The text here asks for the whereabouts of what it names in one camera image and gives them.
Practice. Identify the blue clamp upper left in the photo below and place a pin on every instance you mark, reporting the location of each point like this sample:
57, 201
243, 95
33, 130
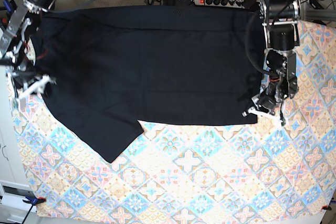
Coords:
7, 9

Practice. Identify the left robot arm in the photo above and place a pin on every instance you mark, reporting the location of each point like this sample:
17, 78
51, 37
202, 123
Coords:
280, 25

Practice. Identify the white cabinet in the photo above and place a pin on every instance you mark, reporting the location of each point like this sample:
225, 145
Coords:
14, 184

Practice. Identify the blue clamp lower left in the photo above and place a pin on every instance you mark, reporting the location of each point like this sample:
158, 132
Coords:
32, 201

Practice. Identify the blue clamp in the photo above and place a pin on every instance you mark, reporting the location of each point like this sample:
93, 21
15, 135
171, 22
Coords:
32, 201
7, 9

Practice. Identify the black T-shirt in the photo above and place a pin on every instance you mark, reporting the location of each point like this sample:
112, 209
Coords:
115, 67

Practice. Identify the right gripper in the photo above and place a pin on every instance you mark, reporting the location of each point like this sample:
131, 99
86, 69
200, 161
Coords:
29, 82

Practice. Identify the orange clamp lower right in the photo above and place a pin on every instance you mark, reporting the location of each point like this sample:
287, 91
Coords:
327, 208

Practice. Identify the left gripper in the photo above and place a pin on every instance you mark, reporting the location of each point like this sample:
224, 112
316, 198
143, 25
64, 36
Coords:
270, 98

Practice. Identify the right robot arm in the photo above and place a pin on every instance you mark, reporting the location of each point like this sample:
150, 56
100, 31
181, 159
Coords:
24, 20

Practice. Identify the patterned tablecloth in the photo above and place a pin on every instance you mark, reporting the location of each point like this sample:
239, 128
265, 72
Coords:
196, 174

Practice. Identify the white power strip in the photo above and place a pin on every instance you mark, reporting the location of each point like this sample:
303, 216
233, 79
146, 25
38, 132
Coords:
220, 3

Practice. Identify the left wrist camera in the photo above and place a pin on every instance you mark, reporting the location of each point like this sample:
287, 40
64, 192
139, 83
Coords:
282, 121

